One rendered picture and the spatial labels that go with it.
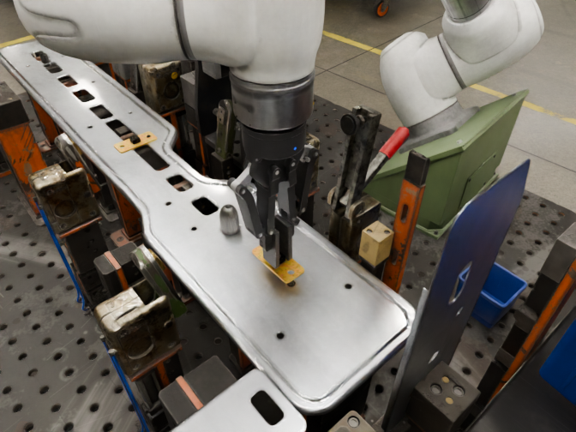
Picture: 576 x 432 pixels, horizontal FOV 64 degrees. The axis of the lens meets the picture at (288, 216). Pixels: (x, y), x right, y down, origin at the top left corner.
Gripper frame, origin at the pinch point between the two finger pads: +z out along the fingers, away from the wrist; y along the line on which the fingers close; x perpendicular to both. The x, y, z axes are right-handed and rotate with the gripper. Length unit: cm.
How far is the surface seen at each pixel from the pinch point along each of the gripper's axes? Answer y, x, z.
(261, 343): 9.6, 8.1, 6.5
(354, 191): -13.6, 1.8, -3.1
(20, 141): 17, -76, 13
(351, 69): -225, -189, 106
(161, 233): 9.3, -18.9, 6.3
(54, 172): 17.7, -40.3, 1.8
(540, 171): -211, -31, 107
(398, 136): -24.3, 0.4, -7.6
